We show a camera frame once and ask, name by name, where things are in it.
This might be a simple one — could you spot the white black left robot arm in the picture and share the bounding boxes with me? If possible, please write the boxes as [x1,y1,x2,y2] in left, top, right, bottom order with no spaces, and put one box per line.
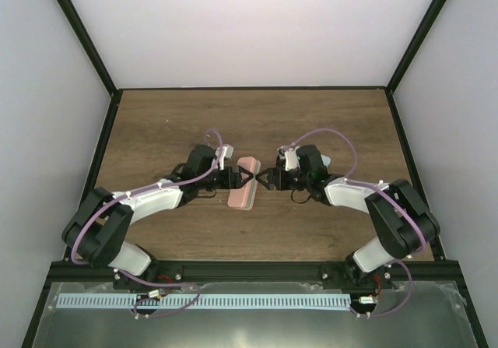
[61,145,254,289]

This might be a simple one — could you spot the light blue cleaning cloth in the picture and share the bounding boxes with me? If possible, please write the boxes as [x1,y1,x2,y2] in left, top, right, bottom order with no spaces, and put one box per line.
[321,155,331,167]

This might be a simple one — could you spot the black left table rail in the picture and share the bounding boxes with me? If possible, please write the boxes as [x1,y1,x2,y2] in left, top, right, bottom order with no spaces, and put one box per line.
[64,90,120,262]

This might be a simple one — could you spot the black table rail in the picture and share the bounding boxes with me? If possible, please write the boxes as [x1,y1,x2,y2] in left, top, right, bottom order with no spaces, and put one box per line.
[64,90,120,262]
[384,89,447,262]

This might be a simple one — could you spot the black front mounting rail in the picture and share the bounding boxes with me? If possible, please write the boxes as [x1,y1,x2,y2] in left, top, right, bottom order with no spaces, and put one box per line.
[46,260,462,291]

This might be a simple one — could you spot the black sunglasses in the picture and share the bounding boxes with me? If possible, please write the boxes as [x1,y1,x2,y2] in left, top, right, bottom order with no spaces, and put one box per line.
[290,188,311,205]

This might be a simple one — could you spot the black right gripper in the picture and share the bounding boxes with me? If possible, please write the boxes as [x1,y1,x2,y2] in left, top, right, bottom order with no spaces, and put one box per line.
[256,167,311,191]

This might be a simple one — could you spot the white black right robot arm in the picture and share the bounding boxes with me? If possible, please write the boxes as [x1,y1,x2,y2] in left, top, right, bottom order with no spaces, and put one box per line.
[255,145,440,288]

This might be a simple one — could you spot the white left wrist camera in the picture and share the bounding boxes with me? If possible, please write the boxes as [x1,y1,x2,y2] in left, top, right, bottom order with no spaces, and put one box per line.
[216,144,233,170]

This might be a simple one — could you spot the black frame post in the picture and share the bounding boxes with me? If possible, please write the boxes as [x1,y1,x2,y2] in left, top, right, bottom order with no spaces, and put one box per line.
[56,0,117,97]
[386,0,447,95]

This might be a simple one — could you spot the black right table rail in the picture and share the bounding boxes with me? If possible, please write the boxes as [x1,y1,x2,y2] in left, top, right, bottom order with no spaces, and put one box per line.
[384,89,447,262]

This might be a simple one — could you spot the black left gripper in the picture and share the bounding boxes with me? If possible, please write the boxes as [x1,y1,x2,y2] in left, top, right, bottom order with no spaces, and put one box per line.
[198,166,254,190]

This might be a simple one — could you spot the pink glasses case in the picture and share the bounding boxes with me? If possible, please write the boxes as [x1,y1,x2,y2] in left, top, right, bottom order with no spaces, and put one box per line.
[227,156,261,210]

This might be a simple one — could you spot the black right frame post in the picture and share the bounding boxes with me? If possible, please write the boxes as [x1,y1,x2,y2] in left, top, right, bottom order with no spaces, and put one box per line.
[386,0,447,95]

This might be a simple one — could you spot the light blue slotted cable duct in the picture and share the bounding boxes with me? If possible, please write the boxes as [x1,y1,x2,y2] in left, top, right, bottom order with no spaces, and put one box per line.
[56,293,351,311]

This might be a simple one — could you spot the metal front tray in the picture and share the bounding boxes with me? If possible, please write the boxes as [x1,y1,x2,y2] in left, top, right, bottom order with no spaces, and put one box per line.
[33,282,477,347]

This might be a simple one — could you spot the black left frame post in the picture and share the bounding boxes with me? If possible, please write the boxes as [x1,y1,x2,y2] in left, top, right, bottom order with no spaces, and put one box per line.
[56,0,117,97]

